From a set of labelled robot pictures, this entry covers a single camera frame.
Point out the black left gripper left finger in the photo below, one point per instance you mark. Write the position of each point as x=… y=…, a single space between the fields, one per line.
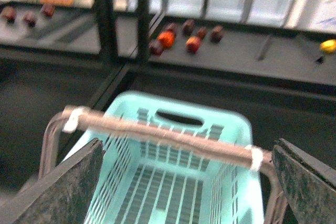
x=62 y=196

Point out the dark red fruit left back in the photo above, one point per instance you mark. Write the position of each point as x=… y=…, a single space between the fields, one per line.
x=48 y=10

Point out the light blue plastic basket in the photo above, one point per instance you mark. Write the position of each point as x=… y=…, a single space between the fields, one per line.
x=141 y=182

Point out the small red apple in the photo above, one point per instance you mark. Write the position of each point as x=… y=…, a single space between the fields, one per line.
x=202 y=32

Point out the dark red apple back right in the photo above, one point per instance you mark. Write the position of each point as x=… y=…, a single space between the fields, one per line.
x=217 y=34

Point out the dark red fruit left shelf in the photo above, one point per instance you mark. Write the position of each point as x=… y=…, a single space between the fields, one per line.
x=30 y=19

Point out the dark red apple back left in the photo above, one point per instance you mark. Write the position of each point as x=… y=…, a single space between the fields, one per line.
x=171 y=27

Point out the dark red apple back middle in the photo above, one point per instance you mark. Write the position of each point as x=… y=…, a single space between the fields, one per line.
x=188 y=27

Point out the yellow lemon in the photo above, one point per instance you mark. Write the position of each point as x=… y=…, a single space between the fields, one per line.
x=328 y=46

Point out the white blue chest freezer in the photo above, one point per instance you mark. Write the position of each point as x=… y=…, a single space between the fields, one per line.
x=318 y=15

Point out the dark red apple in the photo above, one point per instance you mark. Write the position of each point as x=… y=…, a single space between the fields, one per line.
x=171 y=27
x=156 y=47
x=217 y=34
x=188 y=27

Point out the orange fruit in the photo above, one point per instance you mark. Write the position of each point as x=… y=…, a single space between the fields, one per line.
x=166 y=38

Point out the dark red fruit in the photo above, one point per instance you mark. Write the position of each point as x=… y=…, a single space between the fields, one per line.
x=9 y=14
x=48 y=10

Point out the black shelf upright post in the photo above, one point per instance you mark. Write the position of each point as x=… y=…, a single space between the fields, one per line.
x=107 y=30

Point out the red yellow apple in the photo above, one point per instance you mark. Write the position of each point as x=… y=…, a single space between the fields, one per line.
x=193 y=44

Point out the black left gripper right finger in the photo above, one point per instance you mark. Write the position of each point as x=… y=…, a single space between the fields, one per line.
x=308 y=184

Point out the dark red apple front left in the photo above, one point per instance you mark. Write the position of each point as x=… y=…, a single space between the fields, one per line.
x=156 y=47

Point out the dark red fruit far left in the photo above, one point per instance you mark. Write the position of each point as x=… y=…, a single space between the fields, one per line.
x=9 y=14

